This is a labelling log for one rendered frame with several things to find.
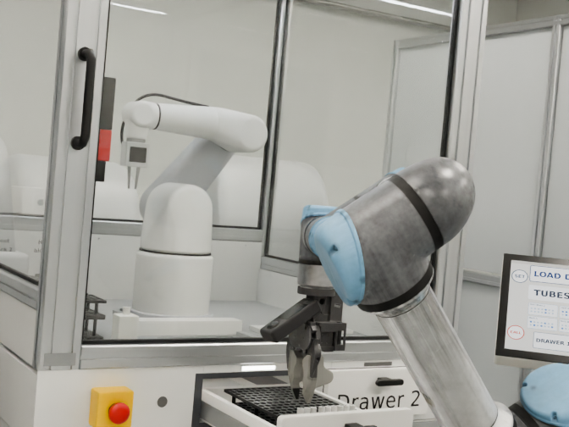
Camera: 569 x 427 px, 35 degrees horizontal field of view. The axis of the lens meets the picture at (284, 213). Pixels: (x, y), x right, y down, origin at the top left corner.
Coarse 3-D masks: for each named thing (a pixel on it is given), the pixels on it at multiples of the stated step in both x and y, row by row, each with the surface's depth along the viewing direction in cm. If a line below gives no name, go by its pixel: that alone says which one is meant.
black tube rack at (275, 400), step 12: (240, 396) 181; (252, 396) 182; (264, 396) 183; (276, 396) 184; (288, 396) 185; (300, 396) 185; (312, 396) 187; (252, 408) 184; (264, 408) 174; (276, 408) 174; (288, 408) 175; (276, 420) 176
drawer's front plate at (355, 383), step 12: (336, 372) 201; (348, 372) 203; (360, 372) 204; (372, 372) 206; (384, 372) 208; (396, 372) 210; (408, 372) 212; (336, 384) 201; (348, 384) 203; (360, 384) 205; (372, 384) 206; (408, 384) 212; (336, 396) 201; (360, 396) 205; (372, 396) 207; (384, 396) 209; (396, 396) 210; (408, 396) 212; (420, 396) 214; (372, 408) 207; (420, 408) 214
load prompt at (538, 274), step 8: (536, 272) 235; (544, 272) 235; (552, 272) 234; (560, 272) 234; (568, 272) 234; (536, 280) 233; (544, 280) 233; (552, 280) 233; (560, 280) 232; (568, 280) 232
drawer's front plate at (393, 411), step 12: (384, 408) 170; (396, 408) 170; (408, 408) 171; (288, 420) 157; (300, 420) 158; (312, 420) 160; (324, 420) 161; (336, 420) 162; (348, 420) 164; (360, 420) 165; (372, 420) 166; (384, 420) 168; (396, 420) 169; (408, 420) 171
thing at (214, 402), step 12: (276, 384) 198; (288, 384) 199; (300, 384) 200; (204, 396) 186; (216, 396) 182; (228, 396) 191; (324, 396) 191; (204, 408) 185; (216, 408) 181; (228, 408) 177; (240, 408) 174; (204, 420) 185; (216, 420) 180; (228, 420) 176; (240, 420) 172; (252, 420) 169; (264, 420) 167
